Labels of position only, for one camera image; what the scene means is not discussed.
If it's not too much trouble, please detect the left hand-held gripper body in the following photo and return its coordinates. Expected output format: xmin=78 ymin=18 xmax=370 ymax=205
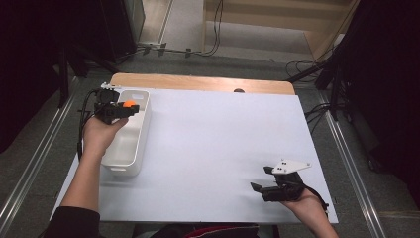
xmin=93 ymin=81 xmax=134 ymax=126

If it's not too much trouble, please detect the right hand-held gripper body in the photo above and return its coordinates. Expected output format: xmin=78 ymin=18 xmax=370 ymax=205
xmin=261 ymin=159 xmax=313 ymax=203

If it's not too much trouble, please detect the white plastic bin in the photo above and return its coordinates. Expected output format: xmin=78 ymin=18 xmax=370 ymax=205
xmin=100 ymin=88 xmax=153 ymax=178

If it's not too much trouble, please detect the person's right hand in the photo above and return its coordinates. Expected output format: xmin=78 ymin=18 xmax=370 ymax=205
xmin=279 ymin=185 xmax=325 ymax=220

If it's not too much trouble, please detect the person's left hand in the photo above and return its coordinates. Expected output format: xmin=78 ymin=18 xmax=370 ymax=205
xmin=81 ymin=115 xmax=130 ymax=158

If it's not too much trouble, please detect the white board sheet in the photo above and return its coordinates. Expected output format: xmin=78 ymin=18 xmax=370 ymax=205
xmin=49 ymin=86 xmax=340 ymax=225

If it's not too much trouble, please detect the black stand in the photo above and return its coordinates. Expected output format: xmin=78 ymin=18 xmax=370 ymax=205
xmin=57 ymin=48 xmax=71 ymax=109
xmin=315 ymin=56 xmax=343 ymax=122

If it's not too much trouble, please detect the person's dark red clothing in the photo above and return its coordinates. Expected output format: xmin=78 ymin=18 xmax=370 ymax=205
xmin=132 ymin=222 xmax=281 ymax=238

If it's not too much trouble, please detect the black cabinet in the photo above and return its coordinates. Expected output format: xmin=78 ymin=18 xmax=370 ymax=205
xmin=98 ymin=0 xmax=147 ymax=63

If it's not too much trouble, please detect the dark curtain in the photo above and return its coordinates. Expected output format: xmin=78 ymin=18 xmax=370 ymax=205
xmin=0 ymin=0 xmax=104 ymax=154
xmin=340 ymin=0 xmax=420 ymax=202

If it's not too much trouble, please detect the person's dark sleeve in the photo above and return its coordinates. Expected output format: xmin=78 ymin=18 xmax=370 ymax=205
xmin=44 ymin=205 xmax=102 ymax=238

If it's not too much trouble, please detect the wooden step platform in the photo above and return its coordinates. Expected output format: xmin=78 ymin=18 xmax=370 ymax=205
xmin=202 ymin=0 xmax=362 ymax=61

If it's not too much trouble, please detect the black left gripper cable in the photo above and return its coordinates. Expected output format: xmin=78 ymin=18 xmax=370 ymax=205
xmin=75 ymin=88 xmax=101 ymax=162

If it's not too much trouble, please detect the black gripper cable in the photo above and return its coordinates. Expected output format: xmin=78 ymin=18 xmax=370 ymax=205
xmin=301 ymin=184 xmax=330 ymax=219
xmin=75 ymin=88 xmax=101 ymax=162

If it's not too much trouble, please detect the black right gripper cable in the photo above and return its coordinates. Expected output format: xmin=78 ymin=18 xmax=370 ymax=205
xmin=301 ymin=184 xmax=330 ymax=219

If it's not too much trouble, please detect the metal floor rail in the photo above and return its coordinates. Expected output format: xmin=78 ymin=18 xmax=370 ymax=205
xmin=317 ymin=91 xmax=388 ymax=238
xmin=0 ymin=93 xmax=78 ymax=221

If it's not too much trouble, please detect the black floor cable bundle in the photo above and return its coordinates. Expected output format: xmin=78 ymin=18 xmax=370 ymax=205
xmin=304 ymin=102 xmax=332 ymax=135
xmin=284 ymin=59 xmax=330 ymax=83

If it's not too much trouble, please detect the black hanging cable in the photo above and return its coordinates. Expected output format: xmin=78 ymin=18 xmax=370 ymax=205
xmin=197 ymin=0 xmax=226 ymax=58

